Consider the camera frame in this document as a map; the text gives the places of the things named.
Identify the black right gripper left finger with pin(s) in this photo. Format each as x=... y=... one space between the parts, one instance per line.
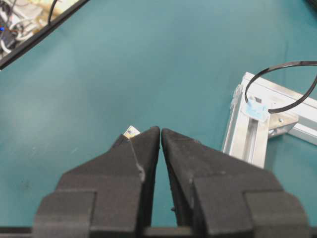
x=110 y=196

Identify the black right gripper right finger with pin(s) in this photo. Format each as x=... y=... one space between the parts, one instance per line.
x=220 y=196

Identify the blue tape piece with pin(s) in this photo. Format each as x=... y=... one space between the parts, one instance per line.
x=256 y=110

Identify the aluminium extrusion frame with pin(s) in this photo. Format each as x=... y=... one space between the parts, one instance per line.
x=246 y=138

